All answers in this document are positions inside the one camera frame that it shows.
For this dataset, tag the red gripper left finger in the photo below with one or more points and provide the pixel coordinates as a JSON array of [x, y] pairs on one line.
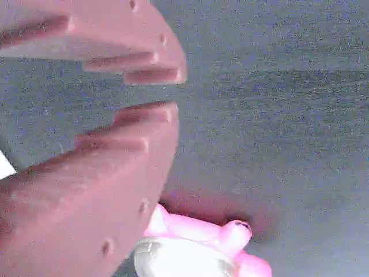
[[86, 202]]

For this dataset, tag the pink toy with silver dome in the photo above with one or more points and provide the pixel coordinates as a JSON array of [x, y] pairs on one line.
[[187, 228]]

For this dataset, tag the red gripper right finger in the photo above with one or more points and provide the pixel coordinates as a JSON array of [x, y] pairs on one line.
[[115, 31]]

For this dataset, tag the white plastic basket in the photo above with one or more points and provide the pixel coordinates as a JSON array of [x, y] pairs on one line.
[[5, 168]]

